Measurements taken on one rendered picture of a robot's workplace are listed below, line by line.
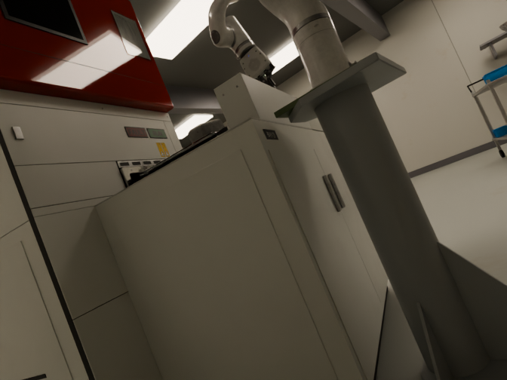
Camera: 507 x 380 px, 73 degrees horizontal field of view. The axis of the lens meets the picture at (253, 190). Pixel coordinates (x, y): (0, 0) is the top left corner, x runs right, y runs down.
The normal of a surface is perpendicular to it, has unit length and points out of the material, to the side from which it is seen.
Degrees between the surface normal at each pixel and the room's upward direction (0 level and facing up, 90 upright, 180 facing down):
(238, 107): 90
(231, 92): 90
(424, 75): 90
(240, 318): 90
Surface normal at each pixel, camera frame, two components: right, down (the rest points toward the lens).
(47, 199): 0.83, -0.37
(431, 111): -0.56, 0.18
